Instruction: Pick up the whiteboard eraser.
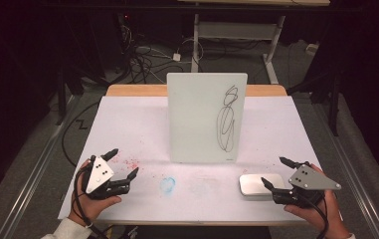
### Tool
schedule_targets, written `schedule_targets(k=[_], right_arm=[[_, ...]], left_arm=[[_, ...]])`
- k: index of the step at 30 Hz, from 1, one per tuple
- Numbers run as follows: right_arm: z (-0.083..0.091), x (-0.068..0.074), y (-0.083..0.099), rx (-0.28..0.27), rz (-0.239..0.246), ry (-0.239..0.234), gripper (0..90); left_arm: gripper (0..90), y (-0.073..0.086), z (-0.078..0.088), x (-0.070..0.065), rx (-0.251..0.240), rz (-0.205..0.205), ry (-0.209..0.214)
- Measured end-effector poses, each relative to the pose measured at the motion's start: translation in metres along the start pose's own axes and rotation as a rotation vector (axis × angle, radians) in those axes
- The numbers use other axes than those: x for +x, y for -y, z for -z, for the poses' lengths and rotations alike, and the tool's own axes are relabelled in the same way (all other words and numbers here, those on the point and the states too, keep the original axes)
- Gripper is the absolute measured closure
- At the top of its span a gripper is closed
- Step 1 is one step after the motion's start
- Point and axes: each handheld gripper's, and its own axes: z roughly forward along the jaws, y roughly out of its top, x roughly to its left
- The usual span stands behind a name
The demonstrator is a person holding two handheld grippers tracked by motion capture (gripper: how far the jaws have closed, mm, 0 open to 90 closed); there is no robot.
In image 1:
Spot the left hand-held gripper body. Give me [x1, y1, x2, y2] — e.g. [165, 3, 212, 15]
[81, 154, 131, 201]

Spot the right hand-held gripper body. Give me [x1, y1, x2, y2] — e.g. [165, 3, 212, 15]
[271, 160, 342, 209]

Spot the white board eraser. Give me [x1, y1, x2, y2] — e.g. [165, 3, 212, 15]
[239, 172, 286, 201]

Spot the white whiteboard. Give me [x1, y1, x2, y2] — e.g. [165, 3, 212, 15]
[166, 72, 249, 164]

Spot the person's left hand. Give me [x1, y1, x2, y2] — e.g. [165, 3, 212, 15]
[67, 158, 123, 227]

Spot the person's right hand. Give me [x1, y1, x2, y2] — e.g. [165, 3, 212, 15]
[283, 163, 344, 239]

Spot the white paper table cover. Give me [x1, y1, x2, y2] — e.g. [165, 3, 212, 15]
[57, 95, 344, 224]

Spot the black metal stand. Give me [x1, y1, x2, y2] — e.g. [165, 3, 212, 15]
[285, 64, 342, 137]
[55, 64, 111, 126]

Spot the small white box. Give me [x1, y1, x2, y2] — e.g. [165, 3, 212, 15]
[304, 43, 320, 57]

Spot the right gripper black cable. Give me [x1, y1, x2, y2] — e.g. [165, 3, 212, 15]
[294, 192, 330, 239]

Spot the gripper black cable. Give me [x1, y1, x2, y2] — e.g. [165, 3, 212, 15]
[294, 192, 330, 239]
[73, 163, 110, 239]

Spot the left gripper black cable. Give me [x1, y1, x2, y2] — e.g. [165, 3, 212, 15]
[73, 163, 110, 239]

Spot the aluminium floor rail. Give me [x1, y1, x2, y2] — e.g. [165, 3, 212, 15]
[304, 98, 379, 239]
[0, 95, 82, 239]

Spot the long black floor cable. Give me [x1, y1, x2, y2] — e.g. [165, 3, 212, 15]
[61, 100, 102, 168]

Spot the tangle of floor cables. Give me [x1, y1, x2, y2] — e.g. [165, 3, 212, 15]
[115, 23, 191, 85]

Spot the white metal desk frame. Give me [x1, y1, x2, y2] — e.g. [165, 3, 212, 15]
[176, 0, 331, 85]

